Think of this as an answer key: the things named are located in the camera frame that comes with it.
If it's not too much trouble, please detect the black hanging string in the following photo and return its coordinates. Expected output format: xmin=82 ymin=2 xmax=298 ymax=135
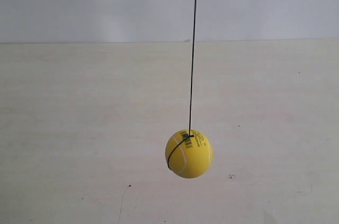
xmin=166 ymin=0 xmax=200 ymax=168

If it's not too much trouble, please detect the yellow tennis ball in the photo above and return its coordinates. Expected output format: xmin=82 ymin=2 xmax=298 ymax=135
xmin=165 ymin=129 xmax=213 ymax=178

